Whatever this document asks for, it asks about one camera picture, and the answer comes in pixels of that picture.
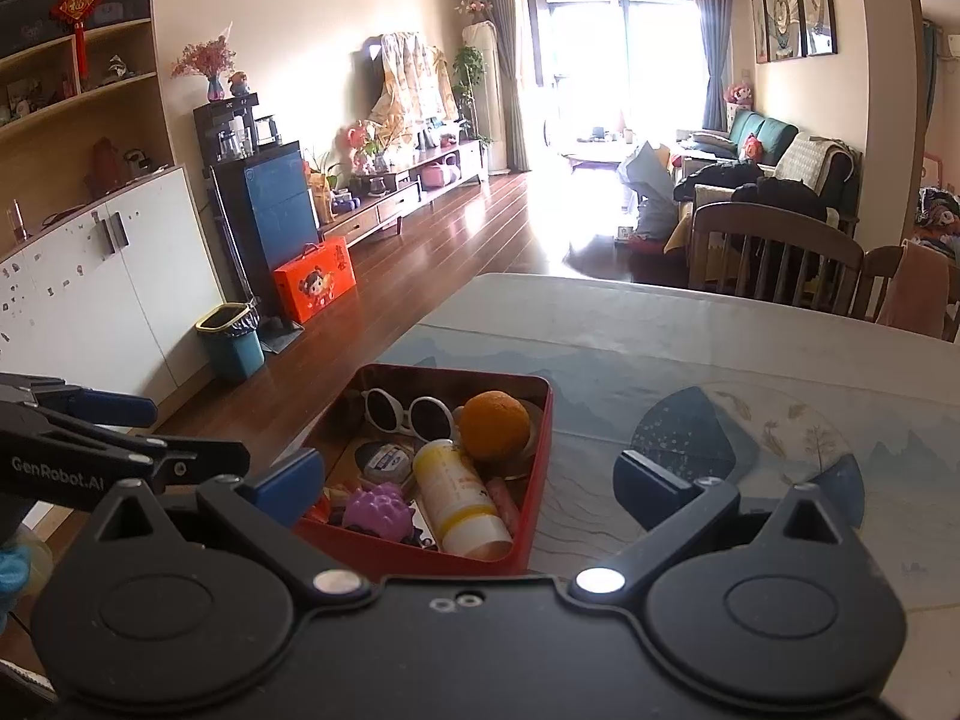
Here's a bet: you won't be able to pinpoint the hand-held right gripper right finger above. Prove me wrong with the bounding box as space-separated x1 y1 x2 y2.
566 448 846 605

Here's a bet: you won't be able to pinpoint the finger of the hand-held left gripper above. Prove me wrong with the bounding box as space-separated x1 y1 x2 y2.
0 401 253 497
0 373 160 430

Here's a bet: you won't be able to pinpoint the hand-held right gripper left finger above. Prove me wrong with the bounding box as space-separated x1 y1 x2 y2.
94 447 372 605

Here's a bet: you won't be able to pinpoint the purple spiky ball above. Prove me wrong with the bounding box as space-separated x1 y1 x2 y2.
343 483 414 539

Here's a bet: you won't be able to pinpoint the small clear bottle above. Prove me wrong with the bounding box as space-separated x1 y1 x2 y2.
353 440 416 485

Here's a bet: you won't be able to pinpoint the red tin box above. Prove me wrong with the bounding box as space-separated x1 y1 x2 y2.
292 363 555 579

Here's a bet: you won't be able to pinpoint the tape roll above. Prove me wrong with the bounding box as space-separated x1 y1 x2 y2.
516 398 546 467

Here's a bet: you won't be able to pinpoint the white sunglasses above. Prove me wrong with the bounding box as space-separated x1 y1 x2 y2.
361 387 458 443

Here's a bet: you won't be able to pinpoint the pink highlighter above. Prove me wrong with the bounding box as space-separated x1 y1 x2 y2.
483 473 521 530

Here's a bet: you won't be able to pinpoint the orange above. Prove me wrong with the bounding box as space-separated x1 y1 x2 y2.
457 389 533 464

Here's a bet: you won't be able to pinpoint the white bottle yellow label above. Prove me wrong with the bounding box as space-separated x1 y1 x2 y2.
412 438 514 560

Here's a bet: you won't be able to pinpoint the blue trash bin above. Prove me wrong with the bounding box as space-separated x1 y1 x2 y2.
194 301 266 383

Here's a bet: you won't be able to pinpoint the white cabinet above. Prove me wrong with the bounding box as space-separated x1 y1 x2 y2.
0 164 227 422

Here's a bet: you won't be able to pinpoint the orange gift box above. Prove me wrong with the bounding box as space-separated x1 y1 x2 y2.
271 235 358 324

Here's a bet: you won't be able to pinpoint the black cabinet blue panel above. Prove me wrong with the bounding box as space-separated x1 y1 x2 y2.
209 140 320 302

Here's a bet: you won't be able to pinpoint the wooden chair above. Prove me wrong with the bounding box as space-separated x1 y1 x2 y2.
688 202 866 314
850 243 960 343

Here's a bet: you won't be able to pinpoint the wooden shelf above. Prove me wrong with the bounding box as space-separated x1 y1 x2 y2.
0 0 170 242

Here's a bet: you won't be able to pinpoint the blue bag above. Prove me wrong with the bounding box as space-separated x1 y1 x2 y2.
616 140 680 238

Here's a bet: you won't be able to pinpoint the black water dispenser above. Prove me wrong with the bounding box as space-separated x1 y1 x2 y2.
193 91 283 165

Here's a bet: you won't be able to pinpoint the wooden television cabinet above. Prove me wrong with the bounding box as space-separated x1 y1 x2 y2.
318 138 489 242

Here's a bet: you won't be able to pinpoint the black jacket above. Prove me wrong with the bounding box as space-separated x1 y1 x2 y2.
730 175 830 223

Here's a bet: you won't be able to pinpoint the pink cloth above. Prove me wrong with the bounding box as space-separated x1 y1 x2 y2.
877 239 954 339

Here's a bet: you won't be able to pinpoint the coffee table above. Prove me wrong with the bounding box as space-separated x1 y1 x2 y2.
562 136 639 170

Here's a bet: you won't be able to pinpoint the pink flower vase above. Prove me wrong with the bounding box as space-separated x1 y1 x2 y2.
170 33 238 103

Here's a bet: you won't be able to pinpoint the white blanket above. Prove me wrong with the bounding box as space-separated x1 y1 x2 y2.
772 133 857 189

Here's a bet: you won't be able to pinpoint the green sofa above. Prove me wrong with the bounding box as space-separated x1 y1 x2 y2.
674 110 863 223

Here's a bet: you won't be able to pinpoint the red knot ornament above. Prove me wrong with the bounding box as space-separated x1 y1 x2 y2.
49 0 101 80

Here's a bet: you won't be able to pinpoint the cloth covered television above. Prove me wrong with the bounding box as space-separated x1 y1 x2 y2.
367 31 459 129

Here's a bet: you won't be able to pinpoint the white standing air conditioner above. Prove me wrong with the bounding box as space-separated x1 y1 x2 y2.
460 22 504 167

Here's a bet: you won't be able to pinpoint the green potted plant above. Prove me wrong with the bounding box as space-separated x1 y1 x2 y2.
449 44 489 144

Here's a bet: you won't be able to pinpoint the grey curtain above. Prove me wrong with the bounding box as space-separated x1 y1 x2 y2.
479 0 530 174

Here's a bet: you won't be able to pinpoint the blue curtain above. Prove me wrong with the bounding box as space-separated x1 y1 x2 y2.
689 0 733 129

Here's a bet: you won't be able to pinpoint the medium framed wall picture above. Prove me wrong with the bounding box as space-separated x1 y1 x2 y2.
765 0 806 62

